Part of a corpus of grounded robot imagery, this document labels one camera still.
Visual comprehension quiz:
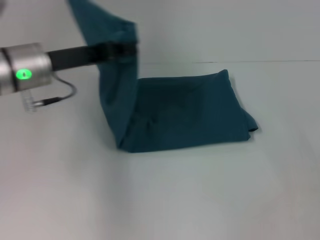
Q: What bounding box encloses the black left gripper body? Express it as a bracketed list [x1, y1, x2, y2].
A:
[46, 44, 101, 72]

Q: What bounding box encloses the teal blue t-shirt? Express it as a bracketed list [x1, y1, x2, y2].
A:
[66, 0, 260, 154]

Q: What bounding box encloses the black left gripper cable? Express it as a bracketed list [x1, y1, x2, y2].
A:
[33, 74, 77, 107]

